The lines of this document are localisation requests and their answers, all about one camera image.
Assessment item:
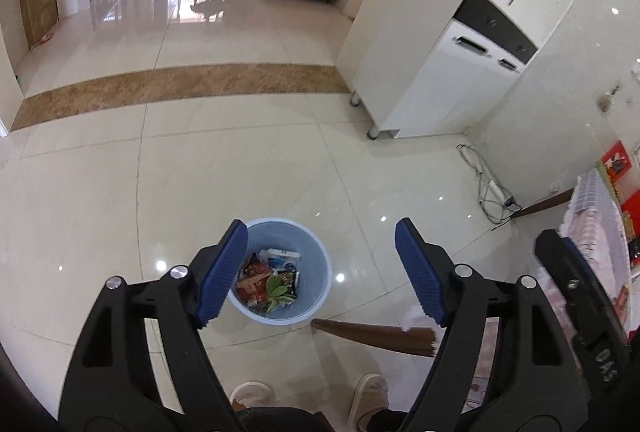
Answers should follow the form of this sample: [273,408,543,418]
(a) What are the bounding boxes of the red white snack wrapper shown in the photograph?
[235,257,273,307]

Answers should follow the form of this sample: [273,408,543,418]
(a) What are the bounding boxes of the red box with picture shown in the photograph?
[600,141,631,177]

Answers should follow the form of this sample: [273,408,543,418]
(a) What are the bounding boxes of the blue plastic waste bin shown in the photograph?
[227,218,332,325]

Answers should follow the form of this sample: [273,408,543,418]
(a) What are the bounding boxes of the beige slipper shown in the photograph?
[347,373,390,423]
[229,381,276,413]

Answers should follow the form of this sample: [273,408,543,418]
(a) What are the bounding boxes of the small teal white box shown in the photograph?
[265,248,302,269]

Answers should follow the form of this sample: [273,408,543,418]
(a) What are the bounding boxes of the green leaves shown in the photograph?
[265,274,296,313]

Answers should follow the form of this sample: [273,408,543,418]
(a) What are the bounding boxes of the purple grid tablecloth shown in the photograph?
[565,169,633,293]

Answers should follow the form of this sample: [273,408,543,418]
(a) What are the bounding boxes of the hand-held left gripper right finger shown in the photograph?
[395,218,590,432]

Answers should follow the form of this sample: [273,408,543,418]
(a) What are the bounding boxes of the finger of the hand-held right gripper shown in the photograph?
[535,229,618,348]

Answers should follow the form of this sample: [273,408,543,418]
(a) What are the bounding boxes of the hanging wall ornament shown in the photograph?
[595,84,621,113]

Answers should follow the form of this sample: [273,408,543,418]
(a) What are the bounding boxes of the power strip with cables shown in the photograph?
[457,144,523,225]

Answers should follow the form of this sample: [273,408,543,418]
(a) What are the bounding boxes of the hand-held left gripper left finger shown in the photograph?
[59,219,249,432]

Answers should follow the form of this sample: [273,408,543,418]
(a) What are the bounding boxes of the wooden table leg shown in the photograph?
[311,318,438,359]
[510,187,576,220]

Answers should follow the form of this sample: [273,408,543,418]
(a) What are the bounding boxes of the white cabinet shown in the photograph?
[336,0,541,140]

